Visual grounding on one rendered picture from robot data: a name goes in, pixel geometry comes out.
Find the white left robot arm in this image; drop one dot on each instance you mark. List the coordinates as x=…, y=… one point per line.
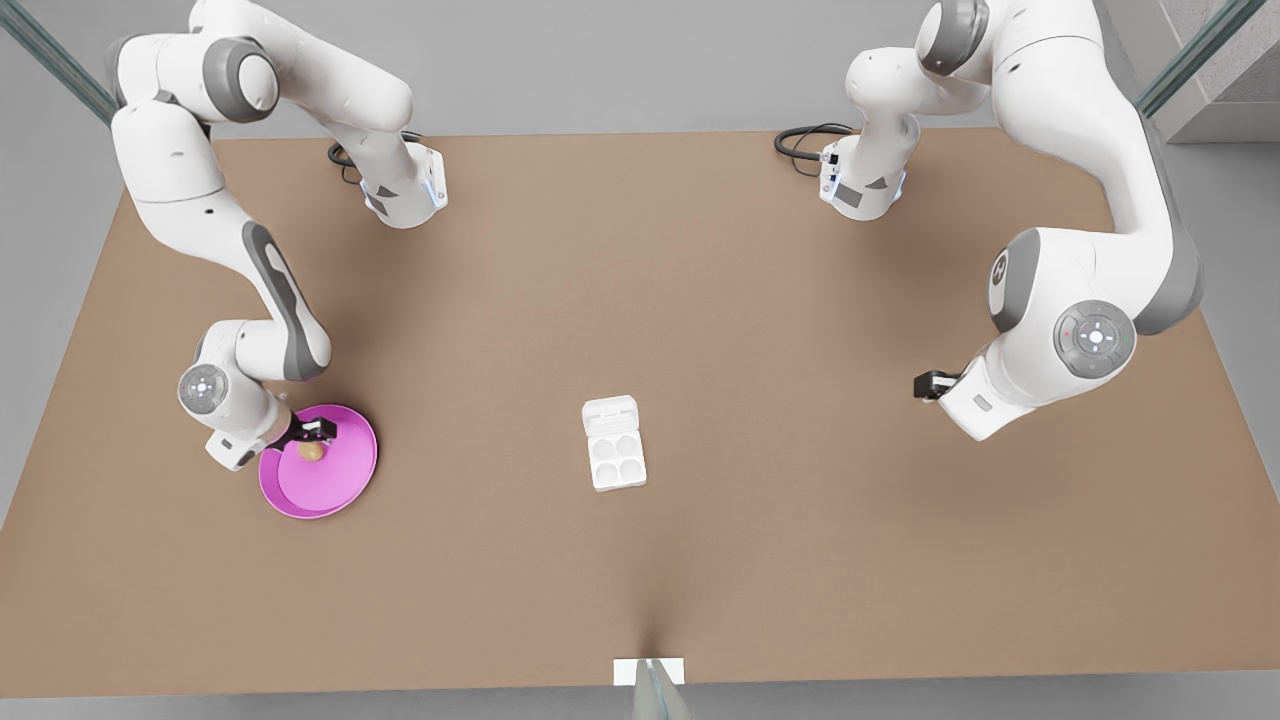
x=1080, y=280

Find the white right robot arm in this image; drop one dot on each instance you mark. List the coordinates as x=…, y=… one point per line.
x=180, y=170

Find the brown egg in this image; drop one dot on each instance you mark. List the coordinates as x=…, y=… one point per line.
x=312, y=452

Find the white egg box lid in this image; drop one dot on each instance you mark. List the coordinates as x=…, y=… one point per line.
x=610, y=413

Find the white egg box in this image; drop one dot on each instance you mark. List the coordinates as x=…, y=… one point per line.
x=616, y=459

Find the pink round plate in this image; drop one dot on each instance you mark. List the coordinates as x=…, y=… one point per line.
x=335, y=478

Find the silver frame post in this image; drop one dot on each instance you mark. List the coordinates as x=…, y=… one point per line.
x=55, y=55
x=655, y=690
x=1195, y=55

